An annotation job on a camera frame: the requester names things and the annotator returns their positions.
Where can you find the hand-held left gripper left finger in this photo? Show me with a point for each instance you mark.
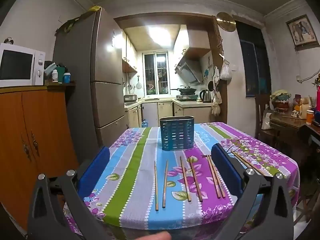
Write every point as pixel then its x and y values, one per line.
pixel 96 167

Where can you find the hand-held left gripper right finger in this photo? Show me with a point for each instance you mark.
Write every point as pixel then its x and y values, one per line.
pixel 226 167

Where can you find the perforated metal utensil holder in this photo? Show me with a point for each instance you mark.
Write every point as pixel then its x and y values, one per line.
pixel 177 135

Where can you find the person's left hand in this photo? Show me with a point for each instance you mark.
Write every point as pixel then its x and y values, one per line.
pixel 155 236

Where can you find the floral striped tablecloth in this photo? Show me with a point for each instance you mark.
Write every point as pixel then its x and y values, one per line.
pixel 135 167

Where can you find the orange wooden cabinet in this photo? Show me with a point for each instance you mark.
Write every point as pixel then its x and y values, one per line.
pixel 50 130

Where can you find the blue water bottle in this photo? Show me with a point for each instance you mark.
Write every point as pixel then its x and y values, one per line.
pixel 145 123

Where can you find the hanging cloth bags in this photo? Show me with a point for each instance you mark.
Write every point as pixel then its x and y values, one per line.
pixel 216 102

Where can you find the wooden chair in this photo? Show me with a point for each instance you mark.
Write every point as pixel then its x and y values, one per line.
pixel 261 105

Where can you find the dark wooden side table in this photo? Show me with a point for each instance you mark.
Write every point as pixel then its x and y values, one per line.
pixel 287 126

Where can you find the electric kettle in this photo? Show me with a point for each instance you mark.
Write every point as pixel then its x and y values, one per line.
pixel 206 96

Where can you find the gas stove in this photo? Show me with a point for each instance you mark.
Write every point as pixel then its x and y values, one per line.
pixel 186 97

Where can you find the kitchen base cabinets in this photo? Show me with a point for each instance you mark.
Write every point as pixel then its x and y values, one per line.
pixel 165 111

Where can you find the black wok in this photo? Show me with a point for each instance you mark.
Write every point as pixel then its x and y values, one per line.
pixel 186 90

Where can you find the blue lidded jar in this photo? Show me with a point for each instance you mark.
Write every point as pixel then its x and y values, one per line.
pixel 66 78

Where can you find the white plastic bag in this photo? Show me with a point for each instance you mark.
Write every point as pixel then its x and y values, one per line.
pixel 226 72

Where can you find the glass jar with orange contents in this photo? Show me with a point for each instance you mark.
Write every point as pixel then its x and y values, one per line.
pixel 297 103

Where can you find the orange cup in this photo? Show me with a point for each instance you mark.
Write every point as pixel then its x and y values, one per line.
pixel 309 117

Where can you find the white bottle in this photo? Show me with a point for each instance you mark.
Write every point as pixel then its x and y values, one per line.
pixel 55 76

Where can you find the brown refrigerator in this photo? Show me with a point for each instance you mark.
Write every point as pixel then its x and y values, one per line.
pixel 107 67

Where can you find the green container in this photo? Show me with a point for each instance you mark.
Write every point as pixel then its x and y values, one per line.
pixel 61 73

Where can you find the range hood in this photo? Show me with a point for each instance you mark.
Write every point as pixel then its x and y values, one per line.
pixel 190 70

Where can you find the light blue packet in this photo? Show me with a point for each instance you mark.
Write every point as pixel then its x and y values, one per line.
pixel 50 68

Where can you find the dark window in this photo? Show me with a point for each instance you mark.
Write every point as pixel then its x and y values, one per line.
pixel 253 60

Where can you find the kitchen window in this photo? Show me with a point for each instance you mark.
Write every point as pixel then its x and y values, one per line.
pixel 155 72

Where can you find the red thermos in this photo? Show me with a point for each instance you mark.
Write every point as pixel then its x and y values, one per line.
pixel 318 93

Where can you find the dried flowers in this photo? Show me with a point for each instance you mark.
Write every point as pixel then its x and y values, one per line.
pixel 317 79

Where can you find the fridge magnet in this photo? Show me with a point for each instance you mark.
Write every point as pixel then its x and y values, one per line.
pixel 113 38

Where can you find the white microwave oven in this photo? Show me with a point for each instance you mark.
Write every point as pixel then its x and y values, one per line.
pixel 15 65

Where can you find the dark green bag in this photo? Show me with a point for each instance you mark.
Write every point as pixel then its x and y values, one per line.
pixel 67 25

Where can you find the small alarm clock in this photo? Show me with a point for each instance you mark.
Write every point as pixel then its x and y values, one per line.
pixel 8 40

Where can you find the framed picture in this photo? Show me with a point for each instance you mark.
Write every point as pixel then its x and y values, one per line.
pixel 301 31

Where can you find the yellow cloth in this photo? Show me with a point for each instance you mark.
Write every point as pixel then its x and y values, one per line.
pixel 94 8

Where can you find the blue flower wall sticker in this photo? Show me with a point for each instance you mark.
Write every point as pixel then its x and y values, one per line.
pixel 206 72

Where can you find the wooden door frame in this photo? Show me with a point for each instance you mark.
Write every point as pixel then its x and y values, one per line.
pixel 221 52

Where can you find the kitchen wall cabinets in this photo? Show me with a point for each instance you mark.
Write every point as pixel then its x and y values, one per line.
pixel 128 55

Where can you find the round gold wall plate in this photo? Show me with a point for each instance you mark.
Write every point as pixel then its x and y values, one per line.
pixel 225 21

